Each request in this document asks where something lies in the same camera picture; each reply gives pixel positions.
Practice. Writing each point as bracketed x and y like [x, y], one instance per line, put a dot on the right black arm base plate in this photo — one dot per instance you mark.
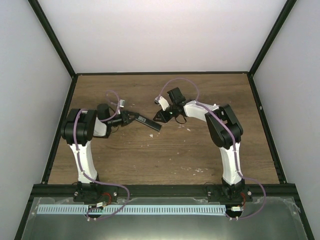
[219, 196]

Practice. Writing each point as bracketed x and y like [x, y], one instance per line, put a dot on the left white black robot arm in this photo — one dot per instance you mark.
[80, 127]

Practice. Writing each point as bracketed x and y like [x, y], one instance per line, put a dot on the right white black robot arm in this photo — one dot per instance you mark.
[224, 128]

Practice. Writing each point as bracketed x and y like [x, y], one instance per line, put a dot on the black aluminium frame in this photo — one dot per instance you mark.
[283, 189]

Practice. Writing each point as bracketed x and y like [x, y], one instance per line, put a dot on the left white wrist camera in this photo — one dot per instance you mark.
[121, 104]

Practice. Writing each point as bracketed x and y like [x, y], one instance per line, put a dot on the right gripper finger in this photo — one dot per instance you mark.
[160, 120]
[159, 115]

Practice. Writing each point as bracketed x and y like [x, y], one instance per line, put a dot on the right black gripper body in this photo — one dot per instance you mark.
[168, 117]

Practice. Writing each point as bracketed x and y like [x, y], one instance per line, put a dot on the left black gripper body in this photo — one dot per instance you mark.
[123, 121]

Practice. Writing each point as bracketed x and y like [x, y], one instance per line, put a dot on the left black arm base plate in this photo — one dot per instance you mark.
[94, 197]

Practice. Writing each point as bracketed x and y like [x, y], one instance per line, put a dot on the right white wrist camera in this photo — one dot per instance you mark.
[161, 101]

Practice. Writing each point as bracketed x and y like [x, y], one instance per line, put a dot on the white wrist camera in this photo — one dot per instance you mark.
[161, 101]
[121, 104]

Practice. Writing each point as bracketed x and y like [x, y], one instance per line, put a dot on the light blue slotted cable duct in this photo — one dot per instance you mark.
[78, 209]

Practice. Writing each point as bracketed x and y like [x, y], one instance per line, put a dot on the clear plastic sheet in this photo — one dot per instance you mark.
[272, 218]

